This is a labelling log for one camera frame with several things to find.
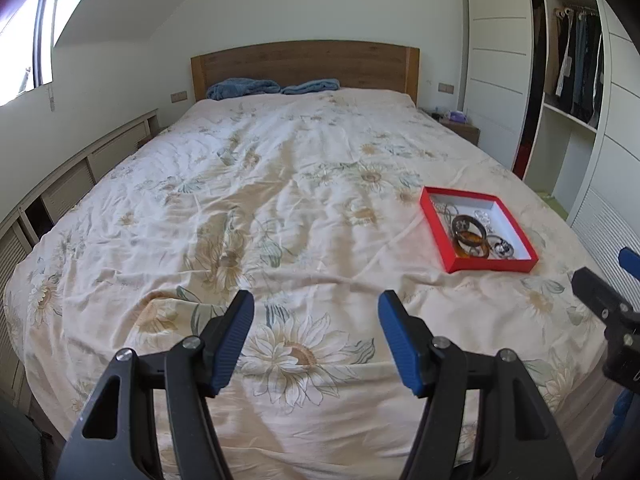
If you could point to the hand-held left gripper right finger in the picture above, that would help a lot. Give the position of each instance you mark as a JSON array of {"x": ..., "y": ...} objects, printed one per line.
[{"x": 400, "y": 340}]

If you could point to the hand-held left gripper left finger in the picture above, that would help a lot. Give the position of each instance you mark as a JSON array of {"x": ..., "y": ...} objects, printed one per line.
[{"x": 232, "y": 340}]

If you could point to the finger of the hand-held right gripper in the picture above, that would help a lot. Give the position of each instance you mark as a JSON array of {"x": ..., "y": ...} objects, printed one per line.
[
  {"x": 595, "y": 290},
  {"x": 631, "y": 260}
]

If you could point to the red jewelry box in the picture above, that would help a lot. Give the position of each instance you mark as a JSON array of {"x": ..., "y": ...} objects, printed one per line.
[{"x": 495, "y": 265}]

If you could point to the silver bangle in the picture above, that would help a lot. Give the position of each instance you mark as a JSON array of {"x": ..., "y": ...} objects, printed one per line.
[{"x": 489, "y": 240}]

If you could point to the dark bangle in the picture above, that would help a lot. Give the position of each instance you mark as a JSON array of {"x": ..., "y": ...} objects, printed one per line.
[{"x": 456, "y": 222}]

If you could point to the person's right hand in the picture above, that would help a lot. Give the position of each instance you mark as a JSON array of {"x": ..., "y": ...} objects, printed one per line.
[{"x": 615, "y": 420}]

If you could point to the green floor mat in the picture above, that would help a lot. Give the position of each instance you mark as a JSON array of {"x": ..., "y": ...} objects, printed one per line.
[{"x": 552, "y": 202}]

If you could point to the amber brown bangle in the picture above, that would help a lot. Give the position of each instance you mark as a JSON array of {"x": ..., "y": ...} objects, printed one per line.
[{"x": 470, "y": 236}]

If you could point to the floral duvet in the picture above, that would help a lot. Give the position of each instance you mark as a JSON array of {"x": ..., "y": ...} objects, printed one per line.
[{"x": 300, "y": 210}]

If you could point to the hanging dark clothes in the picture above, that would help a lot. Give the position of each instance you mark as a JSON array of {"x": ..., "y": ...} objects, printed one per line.
[{"x": 575, "y": 70}]

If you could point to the wooden nightstand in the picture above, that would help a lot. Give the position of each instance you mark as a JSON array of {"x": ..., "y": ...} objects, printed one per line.
[{"x": 467, "y": 132}]

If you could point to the white wardrobe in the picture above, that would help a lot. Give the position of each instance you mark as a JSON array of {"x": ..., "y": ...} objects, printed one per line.
[{"x": 495, "y": 60}]

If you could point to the blue pillow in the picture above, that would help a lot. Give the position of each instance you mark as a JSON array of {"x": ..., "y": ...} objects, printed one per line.
[
  {"x": 310, "y": 86},
  {"x": 240, "y": 89}
]

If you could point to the wooden headboard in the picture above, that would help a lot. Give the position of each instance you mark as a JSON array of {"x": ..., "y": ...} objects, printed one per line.
[{"x": 300, "y": 60}]

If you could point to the window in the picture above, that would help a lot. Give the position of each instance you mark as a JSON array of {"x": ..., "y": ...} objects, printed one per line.
[{"x": 25, "y": 45}]

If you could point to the wall switch panel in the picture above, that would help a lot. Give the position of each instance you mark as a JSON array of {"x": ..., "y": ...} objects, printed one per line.
[
  {"x": 446, "y": 88},
  {"x": 179, "y": 96}
]

